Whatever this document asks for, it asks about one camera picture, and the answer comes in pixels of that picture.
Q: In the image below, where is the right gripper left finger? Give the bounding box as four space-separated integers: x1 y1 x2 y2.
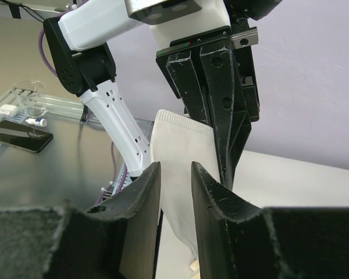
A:
0 162 161 278

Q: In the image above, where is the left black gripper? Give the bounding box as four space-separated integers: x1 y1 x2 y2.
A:
156 26 259 189

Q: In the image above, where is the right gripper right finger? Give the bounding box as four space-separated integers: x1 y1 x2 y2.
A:
191 162 349 278

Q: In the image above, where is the coffee filter pack orange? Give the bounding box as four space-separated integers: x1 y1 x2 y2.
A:
188 259 201 279

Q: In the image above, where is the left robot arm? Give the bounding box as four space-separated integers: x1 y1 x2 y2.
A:
43 1 276 187

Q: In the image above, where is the black smartphone on bench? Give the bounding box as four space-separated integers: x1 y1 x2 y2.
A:
0 120 54 153

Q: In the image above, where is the small dropper bottle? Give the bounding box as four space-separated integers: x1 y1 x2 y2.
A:
26 118 47 127

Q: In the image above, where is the clear glass beaker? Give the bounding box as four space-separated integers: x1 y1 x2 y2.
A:
10 80 47 118

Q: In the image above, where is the white earbuds case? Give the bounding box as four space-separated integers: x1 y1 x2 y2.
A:
0 104 19 118

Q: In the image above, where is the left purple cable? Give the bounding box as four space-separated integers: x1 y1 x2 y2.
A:
37 27 129 206

